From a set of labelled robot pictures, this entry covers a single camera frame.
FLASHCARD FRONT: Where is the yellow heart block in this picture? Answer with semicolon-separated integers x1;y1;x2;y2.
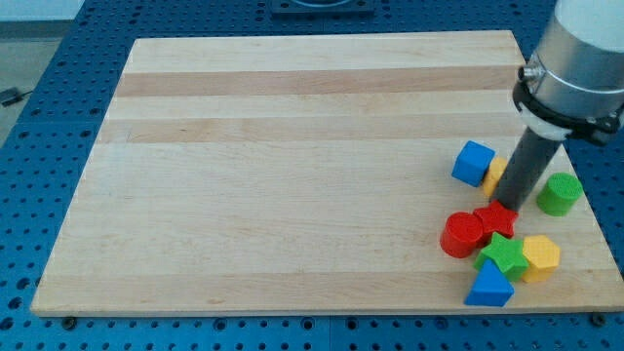
482;156;508;198

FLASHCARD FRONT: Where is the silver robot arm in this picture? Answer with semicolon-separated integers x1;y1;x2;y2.
513;0;623;145

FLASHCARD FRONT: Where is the wooden board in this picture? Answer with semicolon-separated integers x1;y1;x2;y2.
29;29;624;318

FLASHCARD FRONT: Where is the blue cube block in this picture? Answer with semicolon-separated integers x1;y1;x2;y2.
451;140;495;187

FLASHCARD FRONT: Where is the red cylinder block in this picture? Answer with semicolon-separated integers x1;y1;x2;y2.
440;212;484;258

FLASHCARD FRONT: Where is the red star block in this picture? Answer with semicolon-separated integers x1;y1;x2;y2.
473;200;519;246

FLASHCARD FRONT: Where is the blue triangle block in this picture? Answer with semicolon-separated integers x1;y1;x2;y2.
464;259;515;307

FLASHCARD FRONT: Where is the green star block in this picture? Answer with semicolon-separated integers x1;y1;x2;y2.
474;232;529;282

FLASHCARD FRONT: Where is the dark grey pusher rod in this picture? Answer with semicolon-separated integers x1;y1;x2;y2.
490;128;562;212

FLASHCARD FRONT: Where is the yellow hexagon block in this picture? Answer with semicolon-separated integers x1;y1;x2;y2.
521;235;561;283

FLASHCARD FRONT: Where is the green cylinder block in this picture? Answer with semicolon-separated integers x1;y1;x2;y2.
536;173;583;216

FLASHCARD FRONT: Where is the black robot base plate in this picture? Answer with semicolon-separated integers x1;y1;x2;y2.
266;0;375;16

